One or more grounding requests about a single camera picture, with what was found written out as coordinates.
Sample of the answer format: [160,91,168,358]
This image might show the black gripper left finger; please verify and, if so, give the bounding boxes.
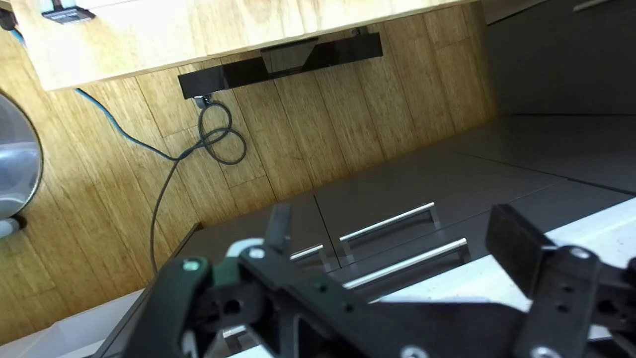
[97,202,293,358]

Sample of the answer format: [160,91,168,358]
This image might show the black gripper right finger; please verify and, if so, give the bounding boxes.
[484,202,636,358]

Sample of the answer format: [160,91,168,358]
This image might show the dark drawer cabinet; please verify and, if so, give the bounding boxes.
[174,115,636,300]

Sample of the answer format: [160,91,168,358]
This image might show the dark corner cabinet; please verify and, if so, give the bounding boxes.
[480,0,636,119]

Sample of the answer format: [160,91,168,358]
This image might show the round metal bin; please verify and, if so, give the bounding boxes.
[0,91,45,240]

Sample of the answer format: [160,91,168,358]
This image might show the black metal bar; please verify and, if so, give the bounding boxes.
[176,29,385,101]

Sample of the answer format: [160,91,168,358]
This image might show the wooden butcher block cart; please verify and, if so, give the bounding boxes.
[7,0,478,91]

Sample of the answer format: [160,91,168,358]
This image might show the dark clamp block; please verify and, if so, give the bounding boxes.
[37,0,95,25]

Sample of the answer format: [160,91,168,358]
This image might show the looped black cable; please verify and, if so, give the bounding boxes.
[146,95,248,276]

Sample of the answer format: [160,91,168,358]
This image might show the silver bar drawer handle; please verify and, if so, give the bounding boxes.
[335,200,439,246]
[287,242,327,262]

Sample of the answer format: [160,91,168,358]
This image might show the teal cable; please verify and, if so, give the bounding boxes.
[73,85,234,164]

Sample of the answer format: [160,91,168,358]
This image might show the silver corner cabinet handle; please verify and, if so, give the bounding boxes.
[572,0,621,13]

